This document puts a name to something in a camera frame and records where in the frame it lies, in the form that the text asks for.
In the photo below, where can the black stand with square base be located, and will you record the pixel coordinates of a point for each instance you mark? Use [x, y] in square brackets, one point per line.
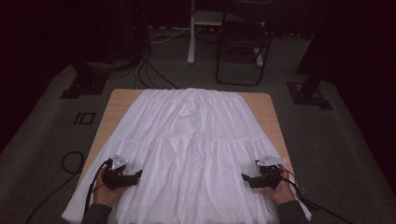
[87, 84]
[306, 96]

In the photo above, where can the person's right hand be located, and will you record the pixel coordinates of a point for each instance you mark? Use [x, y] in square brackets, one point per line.
[285, 193]

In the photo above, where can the black folding chair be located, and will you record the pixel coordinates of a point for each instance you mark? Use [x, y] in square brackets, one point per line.
[243, 34]

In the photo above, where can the dark equipment tower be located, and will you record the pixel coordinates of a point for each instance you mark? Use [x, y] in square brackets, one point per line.
[137, 31]

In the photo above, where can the white tiered skirt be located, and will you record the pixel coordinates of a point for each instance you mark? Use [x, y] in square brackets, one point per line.
[193, 140]

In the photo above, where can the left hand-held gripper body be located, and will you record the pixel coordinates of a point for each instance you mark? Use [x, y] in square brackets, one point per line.
[115, 179]

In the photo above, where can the white metal desk frame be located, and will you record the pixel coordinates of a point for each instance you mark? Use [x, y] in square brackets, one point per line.
[191, 46]

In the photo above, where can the person's left hand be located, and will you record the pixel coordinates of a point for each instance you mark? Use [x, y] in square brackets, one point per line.
[102, 194]

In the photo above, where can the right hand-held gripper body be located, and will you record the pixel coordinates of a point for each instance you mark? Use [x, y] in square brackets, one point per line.
[266, 179]

